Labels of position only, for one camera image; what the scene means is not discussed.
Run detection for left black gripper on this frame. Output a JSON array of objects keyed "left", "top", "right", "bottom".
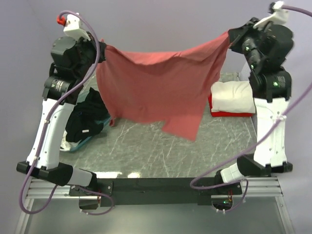
[{"left": 74, "top": 31, "right": 107, "bottom": 80}]

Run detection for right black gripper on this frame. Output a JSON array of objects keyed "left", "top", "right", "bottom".
[{"left": 228, "top": 17, "right": 271, "bottom": 72}]

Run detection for pink t shirt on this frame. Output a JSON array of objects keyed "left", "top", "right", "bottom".
[{"left": 96, "top": 33, "right": 230, "bottom": 141}]

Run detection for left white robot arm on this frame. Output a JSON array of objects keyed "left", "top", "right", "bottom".
[{"left": 16, "top": 36, "right": 106, "bottom": 196}]

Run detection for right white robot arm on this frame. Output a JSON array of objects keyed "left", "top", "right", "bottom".
[{"left": 214, "top": 18, "right": 293, "bottom": 195}]

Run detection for black t shirt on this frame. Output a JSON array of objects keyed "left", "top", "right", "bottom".
[{"left": 65, "top": 87, "right": 110, "bottom": 143}]

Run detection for folded white t shirt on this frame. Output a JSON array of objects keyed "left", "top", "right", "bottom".
[{"left": 211, "top": 81, "right": 256, "bottom": 114}]

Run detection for teal plastic basket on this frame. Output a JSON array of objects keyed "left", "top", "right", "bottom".
[{"left": 65, "top": 114, "right": 111, "bottom": 152}]

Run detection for folded red t shirt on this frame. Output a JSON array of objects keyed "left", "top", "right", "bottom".
[{"left": 208, "top": 95, "right": 254, "bottom": 117}]

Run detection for crumpled white t shirt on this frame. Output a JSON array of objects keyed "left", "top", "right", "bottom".
[{"left": 60, "top": 131, "right": 73, "bottom": 152}]

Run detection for black base crossbar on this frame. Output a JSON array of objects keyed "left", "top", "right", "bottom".
[{"left": 68, "top": 177, "right": 242, "bottom": 208}]

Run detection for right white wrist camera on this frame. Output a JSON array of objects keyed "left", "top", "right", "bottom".
[{"left": 253, "top": 0, "right": 289, "bottom": 30}]

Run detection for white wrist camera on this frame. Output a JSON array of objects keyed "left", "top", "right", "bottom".
[
  {"left": 253, "top": 0, "right": 289, "bottom": 30},
  {"left": 57, "top": 14, "right": 91, "bottom": 41}
]

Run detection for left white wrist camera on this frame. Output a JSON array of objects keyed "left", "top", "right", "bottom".
[{"left": 57, "top": 14, "right": 91, "bottom": 41}]

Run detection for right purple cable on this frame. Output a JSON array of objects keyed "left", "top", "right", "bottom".
[{"left": 189, "top": 4, "right": 312, "bottom": 213}]

